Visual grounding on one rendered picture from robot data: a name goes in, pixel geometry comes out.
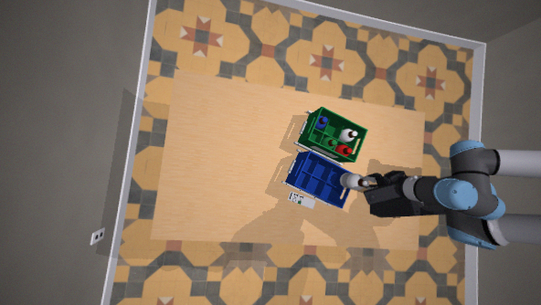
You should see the white paper pick list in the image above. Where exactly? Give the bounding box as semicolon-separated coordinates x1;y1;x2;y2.
288;191;316;209

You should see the red bottle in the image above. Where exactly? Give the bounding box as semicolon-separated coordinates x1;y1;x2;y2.
334;144;352;157

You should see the green crate with dividers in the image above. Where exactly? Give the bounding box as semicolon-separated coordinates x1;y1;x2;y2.
298;106;361;163

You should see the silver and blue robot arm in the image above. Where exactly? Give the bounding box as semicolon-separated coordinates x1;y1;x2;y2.
364;140;541;250

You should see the blue crate with dividers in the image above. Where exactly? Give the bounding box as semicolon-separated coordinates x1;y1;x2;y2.
285;151;348;206

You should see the blue bottle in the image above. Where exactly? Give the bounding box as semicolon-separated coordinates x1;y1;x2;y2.
314;115;328;130

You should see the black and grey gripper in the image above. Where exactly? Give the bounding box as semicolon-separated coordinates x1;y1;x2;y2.
362;171;410;198

